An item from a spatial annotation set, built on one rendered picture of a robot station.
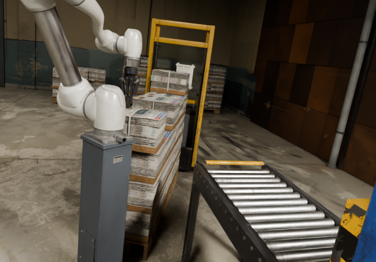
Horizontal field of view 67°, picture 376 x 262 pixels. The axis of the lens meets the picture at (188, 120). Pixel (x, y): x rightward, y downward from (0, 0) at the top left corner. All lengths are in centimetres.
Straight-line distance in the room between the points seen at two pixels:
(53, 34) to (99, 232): 101
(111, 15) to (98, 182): 759
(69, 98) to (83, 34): 735
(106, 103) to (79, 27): 749
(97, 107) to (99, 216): 57
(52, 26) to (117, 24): 747
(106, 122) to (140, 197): 75
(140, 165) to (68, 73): 79
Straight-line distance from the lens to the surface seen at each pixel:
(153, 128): 179
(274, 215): 146
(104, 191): 157
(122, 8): 891
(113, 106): 145
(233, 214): 138
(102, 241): 173
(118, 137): 148
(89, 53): 885
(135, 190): 203
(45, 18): 141
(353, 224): 56
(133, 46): 164
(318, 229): 147
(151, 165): 192
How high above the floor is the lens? 147
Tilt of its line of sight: 13 degrees down
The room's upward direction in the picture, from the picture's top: 7 degrees clockwise
